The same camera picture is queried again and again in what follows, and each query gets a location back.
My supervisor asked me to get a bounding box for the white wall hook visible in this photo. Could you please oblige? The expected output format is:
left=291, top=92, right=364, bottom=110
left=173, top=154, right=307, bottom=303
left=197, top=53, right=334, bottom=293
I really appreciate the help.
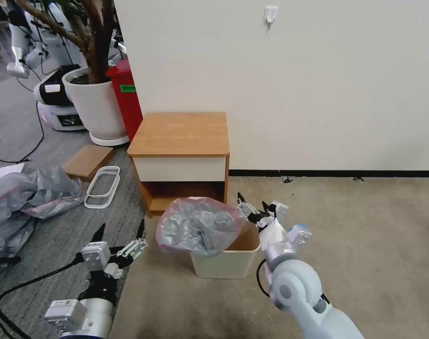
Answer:
left=263, top=5, right=279, bottom=31

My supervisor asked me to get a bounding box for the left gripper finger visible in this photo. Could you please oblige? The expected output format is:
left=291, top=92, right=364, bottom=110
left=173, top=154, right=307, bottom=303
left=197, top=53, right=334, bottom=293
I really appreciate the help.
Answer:
left=117, top=218, right=148, bottom=259
left=88, top=223, right=106, bottom=248

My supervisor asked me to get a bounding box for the black floor cable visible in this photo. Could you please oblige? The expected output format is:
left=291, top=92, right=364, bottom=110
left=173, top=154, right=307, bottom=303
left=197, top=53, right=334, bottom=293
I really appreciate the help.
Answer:
left=0, top=101, right=47, bottom=164

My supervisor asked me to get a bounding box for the white pot saucer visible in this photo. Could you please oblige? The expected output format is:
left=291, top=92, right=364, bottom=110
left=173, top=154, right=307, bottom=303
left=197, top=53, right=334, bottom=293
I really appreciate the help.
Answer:
left=88, top=131, right=131, bottom=146

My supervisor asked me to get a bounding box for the wooden nightstand white drawer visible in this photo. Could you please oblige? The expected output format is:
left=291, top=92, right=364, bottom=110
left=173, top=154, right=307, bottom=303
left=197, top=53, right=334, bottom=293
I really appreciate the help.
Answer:
left=127, top=112, right=231, bottom=219

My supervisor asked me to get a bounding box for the pile of grey garbage bags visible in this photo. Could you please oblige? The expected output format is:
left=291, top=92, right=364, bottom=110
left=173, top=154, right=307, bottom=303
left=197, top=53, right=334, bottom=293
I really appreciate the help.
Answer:
left=0, top=166, right=87, bottom=259

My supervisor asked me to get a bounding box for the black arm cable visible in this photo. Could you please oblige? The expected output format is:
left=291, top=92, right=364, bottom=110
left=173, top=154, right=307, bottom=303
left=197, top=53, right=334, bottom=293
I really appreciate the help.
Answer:
left=255, top=258, right=272, bottom=298
left=0, top=259, right=85, bottom=339

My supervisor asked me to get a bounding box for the grey garbage bag pink rim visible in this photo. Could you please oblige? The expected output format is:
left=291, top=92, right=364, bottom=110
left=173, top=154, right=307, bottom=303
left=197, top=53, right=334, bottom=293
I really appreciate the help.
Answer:
left=155, top=196, right=249, bottom=257

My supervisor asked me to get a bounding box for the potted tree brown trunk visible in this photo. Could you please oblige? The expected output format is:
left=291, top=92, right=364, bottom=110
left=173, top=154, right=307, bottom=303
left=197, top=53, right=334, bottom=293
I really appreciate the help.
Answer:
left=14, top=0, right=117, bottom=85

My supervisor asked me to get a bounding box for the wooden board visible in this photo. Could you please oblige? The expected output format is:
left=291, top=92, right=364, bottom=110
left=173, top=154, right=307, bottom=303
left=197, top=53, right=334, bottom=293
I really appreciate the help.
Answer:
left=61, top=145, right=115, bottom=183

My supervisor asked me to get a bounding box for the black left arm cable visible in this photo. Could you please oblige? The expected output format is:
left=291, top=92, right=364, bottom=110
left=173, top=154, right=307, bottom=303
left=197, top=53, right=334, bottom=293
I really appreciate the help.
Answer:
left=0, top=259, right=85, bottom=339

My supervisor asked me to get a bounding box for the white plant pot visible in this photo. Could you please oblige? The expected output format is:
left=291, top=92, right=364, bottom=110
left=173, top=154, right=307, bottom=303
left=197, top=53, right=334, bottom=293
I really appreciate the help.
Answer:
left=61, top=66, right=127, bottom=140

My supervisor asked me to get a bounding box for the beige plastic trash can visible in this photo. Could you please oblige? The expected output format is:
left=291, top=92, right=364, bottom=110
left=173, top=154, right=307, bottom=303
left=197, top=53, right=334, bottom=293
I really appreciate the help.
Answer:
left=189, top=225, right=262, bottom=280

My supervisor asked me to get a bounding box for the black tripod stand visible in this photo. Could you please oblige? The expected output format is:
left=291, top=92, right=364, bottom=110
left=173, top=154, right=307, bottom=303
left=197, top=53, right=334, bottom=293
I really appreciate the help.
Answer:
left=30, top=0, right=82, bottom=68

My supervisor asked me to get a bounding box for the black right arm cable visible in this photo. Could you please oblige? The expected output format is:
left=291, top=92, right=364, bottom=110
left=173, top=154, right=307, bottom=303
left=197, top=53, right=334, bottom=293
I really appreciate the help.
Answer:
left=255, top=258, right=272, bottom=298

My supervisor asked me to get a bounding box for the white wheeled background robot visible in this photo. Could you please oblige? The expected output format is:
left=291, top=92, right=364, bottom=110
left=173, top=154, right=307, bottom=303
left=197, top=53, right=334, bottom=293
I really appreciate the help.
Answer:
left=5, top=9, right=89, bottom=132

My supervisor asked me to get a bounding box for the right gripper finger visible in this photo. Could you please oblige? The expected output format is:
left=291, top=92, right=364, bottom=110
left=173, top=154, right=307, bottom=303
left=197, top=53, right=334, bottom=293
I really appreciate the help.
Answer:
left=237, top=192, right=260, bottom=224
left=261, top=200, right=289, bottom=222

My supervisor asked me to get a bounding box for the white paper sheet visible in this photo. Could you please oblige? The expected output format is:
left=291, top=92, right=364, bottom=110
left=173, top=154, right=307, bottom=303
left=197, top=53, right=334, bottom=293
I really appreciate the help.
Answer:
left=0, top=162, right=27, bottom=185

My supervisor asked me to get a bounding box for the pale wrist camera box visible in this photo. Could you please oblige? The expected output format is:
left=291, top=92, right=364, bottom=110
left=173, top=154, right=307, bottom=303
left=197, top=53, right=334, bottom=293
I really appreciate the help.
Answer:
left=81, top=241, right=111, bottom=272

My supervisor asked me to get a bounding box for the red plastic bin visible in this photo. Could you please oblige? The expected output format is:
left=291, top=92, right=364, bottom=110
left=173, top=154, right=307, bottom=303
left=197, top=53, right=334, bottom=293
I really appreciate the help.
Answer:
left=104, top=57, right=144, bottom=142

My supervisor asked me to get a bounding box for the white trash can rim ring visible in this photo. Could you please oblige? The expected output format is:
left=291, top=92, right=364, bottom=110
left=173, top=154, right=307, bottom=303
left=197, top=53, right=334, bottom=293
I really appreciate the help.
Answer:
left=83, top=169, right=120, bottom=210
left=88, top=165, right=122, bottom=197

